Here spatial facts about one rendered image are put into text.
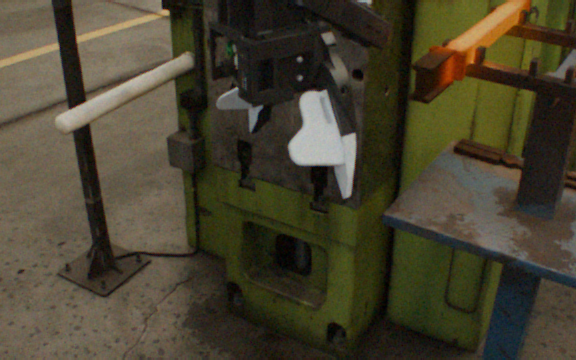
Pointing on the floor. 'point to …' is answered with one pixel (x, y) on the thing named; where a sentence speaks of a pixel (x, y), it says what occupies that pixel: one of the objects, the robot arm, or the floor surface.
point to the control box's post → (67, 41)
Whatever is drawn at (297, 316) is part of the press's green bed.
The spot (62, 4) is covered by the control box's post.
